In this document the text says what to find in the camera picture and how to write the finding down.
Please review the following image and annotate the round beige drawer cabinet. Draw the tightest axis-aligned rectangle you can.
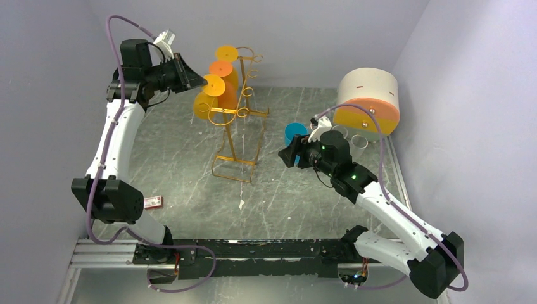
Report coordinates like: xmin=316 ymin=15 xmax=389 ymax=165
xmin=332 ymin=68 xmax=400 ymax=142

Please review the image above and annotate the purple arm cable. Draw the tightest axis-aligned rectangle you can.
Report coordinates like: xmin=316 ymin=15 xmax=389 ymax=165
xmin=312 ymin=103 xmax=469 ymax=291
xmin=85 ymin=15 xmax=217 ymax=294

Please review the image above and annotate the yellow wine glass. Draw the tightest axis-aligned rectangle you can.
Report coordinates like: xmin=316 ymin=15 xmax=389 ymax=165
xmin=193 ymin=74 xmax=225 ymax=120
xmin=215 ymin=45 xmax=239 ymax=68

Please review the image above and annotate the blue wine glass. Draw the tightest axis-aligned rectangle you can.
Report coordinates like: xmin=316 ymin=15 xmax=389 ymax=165
xmin=284 ymin=122 xmax=308 ymax=147

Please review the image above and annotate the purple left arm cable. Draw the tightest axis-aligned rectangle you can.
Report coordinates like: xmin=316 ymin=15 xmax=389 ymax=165
xmin=85 ymin=15 xmax=217 ymax=294

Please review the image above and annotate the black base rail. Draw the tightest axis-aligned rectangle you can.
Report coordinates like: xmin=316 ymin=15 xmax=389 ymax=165
xmin=132 ymin=239 xmax=364 ymax=280

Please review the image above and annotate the small red white box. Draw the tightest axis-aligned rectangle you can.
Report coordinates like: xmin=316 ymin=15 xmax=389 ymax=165
xmin=144 ymin=196 xmax=164 ymax=210

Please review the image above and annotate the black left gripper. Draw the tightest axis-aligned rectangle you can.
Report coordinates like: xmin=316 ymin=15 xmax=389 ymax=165
xmin=146 ymin=53 xmax=209 ymax=94

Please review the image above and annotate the clear wine glass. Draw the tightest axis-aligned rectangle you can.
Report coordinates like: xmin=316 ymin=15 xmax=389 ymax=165
xmin=332 ymin=125 xmax=348 ymax=139
xmin=349 ymin=134 xmax=369 ymax=157

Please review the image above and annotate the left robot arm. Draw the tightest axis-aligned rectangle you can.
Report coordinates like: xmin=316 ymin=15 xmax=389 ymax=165
xmin=71 ymin=38 xmax=206 ymax=263

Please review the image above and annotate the orange wine glass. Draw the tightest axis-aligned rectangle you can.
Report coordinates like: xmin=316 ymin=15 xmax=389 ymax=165
xmin=209 ymin=60 xmax=239 ymax=109

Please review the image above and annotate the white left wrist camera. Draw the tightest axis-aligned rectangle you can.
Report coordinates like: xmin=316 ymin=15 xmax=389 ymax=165
xmin=153 ymin=29 xmax=175 ymax=61

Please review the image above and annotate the gold wire glass rack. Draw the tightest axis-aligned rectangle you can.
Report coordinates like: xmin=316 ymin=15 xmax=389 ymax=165
xmin=207 ymin=46 xmax=270 ymax=183

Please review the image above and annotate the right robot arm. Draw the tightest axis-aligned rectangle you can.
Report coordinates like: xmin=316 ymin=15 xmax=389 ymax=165
xmin=278 ymin=130 xmax=464 ymax=299

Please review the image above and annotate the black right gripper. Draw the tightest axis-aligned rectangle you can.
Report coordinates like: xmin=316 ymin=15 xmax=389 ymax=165
xmin=278 ymin=132 xmax=336 ymax=177

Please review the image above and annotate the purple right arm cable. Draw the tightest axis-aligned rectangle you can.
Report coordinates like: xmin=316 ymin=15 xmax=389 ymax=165
xmin=312 ymin=103 xmax=469 ymax=291

